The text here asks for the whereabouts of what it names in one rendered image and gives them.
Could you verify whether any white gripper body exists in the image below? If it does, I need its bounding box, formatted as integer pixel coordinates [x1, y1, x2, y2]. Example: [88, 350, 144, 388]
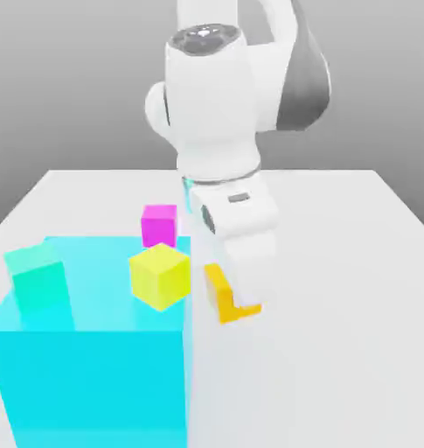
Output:
[223, 227, 278, 307]

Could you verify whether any small yellow cube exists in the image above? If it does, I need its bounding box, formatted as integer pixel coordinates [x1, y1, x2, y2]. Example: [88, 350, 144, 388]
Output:
[129, 242, 192, 312]

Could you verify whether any small mint green cube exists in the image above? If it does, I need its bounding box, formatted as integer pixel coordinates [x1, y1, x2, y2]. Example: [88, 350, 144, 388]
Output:
[3, 241, 75, 325]

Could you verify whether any large cyan box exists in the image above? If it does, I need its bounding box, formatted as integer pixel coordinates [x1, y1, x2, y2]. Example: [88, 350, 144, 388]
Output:
[0, 235, 194, 448]

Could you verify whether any small magenta cube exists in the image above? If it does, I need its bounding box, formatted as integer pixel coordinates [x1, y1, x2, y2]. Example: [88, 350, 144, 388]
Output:
[140, 204, 178, 249]

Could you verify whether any small orange cube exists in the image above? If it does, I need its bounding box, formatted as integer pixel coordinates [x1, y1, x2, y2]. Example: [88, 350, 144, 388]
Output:
[203, 262, 263, 326]

